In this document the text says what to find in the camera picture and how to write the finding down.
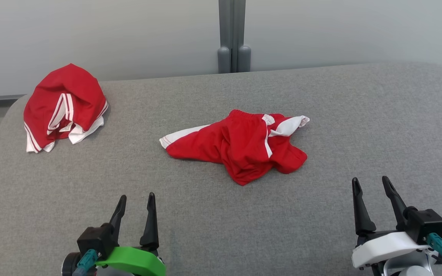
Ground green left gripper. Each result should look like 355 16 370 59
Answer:
95 192 167 276

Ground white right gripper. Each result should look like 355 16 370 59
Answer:
351 176 432 276

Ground red shorts with white trim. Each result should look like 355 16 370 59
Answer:
159 109 310 186

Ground red jersey with white sleeves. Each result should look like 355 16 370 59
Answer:
23 63 109 153

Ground teal left camera connector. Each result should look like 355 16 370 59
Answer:
73 249 99 276

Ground grey partition post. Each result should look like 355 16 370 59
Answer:
217 0 251 74

